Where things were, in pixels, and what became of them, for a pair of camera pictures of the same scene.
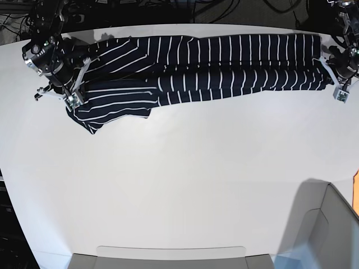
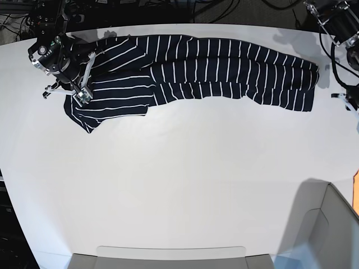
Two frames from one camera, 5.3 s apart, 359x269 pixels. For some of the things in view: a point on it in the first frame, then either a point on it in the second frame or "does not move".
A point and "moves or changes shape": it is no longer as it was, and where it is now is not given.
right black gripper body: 345,63 to 352,94
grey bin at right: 322,230 does not move
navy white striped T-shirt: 116,78 moves or changes shape
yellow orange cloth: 355,193 does not move
